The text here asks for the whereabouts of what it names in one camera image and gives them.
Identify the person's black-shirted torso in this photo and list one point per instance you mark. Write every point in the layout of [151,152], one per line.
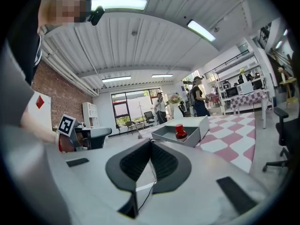
[23,43]

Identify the white shelf cabinet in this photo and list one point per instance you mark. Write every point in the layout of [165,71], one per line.
[90,114]

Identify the white box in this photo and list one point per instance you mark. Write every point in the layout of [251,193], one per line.
[168,135]

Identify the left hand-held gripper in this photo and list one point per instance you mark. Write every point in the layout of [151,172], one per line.
[93,135]

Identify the pink checkered tablecloth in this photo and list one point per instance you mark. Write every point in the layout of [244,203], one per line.
[229,135]

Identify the white pipes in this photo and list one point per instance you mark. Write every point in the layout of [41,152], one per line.
[70,76]

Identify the long ceiling light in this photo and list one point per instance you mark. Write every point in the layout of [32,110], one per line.
[162,75]
[119,3]
[116,79]
[201,30]

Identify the small red-capped bottle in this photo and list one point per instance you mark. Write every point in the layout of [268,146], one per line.
[181,132]

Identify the yellow side table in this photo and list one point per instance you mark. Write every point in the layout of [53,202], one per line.
[287,85]

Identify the black mesh chair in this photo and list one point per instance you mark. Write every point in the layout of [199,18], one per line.
[149,117]

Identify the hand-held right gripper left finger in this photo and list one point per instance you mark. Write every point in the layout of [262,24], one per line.
[122,172]

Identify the dark wicker chair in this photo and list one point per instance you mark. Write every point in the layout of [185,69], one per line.
[130,125]

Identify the black office chair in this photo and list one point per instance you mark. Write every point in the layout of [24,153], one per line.
[286,135]

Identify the white vase with flowers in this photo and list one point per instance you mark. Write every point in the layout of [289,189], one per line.
[175,102]

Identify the black head-worn camera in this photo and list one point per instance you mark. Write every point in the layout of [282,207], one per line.
[96,15]

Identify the large black-framed window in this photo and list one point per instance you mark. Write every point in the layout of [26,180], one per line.
[136,107]

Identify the white metal shelf rack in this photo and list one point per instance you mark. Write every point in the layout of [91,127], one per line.
[243,74]

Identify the person's head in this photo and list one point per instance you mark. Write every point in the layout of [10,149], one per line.
[65,6]

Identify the white coat stand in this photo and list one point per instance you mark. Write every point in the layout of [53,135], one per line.
[140,111]

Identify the table with checkered cloth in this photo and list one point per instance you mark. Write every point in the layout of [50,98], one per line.
[248,98]

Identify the white appliance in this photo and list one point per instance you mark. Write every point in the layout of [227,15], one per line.
[245,88]

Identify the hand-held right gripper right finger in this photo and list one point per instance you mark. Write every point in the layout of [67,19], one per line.
[175,170]

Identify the person's left forearm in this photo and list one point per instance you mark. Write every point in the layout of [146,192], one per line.
[35,128]

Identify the black microwave oven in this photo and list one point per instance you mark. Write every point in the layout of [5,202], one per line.
[231,92]

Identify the white board with red diamond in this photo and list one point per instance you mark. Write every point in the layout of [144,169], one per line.
[39,107]

